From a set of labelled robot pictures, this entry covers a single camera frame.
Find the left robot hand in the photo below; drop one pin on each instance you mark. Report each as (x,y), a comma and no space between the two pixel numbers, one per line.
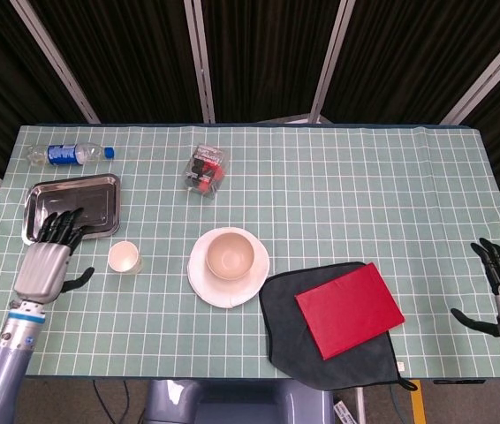
(43,267)

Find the white paper cup leaf print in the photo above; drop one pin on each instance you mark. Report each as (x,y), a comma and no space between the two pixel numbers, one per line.
(123,257)

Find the rectangular stainless steel tray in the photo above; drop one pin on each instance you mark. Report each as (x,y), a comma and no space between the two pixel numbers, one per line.
(86,203)

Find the beige bowl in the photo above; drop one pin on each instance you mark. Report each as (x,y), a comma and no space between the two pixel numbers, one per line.
(230,257)

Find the plastic water bottle blue label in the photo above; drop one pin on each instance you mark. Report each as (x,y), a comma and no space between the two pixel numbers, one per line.
(66,154)

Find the white plate with chipped rim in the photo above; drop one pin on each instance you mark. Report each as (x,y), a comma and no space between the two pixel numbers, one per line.
(206,287)

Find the red hardcover book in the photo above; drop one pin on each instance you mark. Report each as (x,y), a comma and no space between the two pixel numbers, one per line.
(349,309)

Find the clear plastic box red black items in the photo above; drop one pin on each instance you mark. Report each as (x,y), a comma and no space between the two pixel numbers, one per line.
(205,172)

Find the green white checked tablecloth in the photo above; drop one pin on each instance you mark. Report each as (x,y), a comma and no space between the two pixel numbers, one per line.
(343,199)

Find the dark grey cloth black edging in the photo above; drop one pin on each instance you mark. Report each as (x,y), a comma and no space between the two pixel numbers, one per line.
(285,340)

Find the robot torso base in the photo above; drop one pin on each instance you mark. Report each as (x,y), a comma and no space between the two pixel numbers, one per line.
(237,402)

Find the dark pleated curtain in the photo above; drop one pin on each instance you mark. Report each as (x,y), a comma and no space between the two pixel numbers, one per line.
(267,53)

